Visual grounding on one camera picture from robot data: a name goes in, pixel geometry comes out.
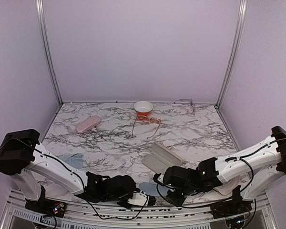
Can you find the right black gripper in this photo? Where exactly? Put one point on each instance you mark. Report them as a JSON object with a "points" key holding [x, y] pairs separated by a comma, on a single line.
{"points": [[177, 201]]}

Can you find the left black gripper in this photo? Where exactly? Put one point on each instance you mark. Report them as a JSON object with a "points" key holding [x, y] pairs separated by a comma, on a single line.
{"points": [[127, 207]]}

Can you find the light blue cleaning cloth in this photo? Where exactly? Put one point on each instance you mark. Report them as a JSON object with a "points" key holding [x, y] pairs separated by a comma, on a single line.
{"points": [[151, 190]]}

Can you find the pink hard glasses case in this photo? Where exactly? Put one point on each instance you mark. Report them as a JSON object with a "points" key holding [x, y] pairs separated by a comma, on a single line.
{"points": [[160, 158]]}

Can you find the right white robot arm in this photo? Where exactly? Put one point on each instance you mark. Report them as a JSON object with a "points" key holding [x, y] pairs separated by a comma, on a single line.
{"points": [[266, 161]]}

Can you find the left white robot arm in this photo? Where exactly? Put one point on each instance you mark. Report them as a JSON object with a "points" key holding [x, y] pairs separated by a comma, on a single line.
{"points": [[21, 155]]}

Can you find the pink transparent sunglasses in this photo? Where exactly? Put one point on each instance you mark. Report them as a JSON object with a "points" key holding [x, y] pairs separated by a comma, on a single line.
{"points": [[144, 118]]}

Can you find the grey swirl ceramic plate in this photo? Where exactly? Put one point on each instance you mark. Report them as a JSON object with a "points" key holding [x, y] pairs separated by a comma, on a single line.
{"points": [[227, 188]]}

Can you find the pink soft glasses case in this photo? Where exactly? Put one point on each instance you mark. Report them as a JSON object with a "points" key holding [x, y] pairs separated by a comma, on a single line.
{"points": [[88, 124]]}

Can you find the orange white bowl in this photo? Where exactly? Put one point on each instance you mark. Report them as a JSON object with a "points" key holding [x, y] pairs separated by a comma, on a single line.
{"points": [[143, 107]]}

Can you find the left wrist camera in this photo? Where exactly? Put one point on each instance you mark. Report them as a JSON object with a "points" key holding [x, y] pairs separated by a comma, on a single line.
{"points": [[138, 199]]}

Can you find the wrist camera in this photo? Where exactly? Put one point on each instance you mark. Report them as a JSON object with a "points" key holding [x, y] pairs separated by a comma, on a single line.
{"points": [[158, 178], [138, 199]]}

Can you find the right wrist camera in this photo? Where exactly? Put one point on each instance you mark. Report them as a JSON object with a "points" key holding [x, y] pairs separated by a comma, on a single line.
{"points": [[158, 178]]}

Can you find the front aluminium rail base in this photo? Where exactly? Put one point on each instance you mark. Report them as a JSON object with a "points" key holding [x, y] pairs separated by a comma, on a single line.
{"points": [[84, 216]]}

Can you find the right aluminium frame post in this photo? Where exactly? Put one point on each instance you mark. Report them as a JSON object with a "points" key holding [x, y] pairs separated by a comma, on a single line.
{"points": [[234, 50]]}

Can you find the aluminium frame post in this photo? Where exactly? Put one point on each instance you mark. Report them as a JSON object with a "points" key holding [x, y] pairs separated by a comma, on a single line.
{"points": [[47, 51], [234, 50]]}

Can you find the left aluminium frame post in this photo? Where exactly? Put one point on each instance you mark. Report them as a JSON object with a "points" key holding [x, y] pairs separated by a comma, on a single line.
{"points": [[47, 51]]}

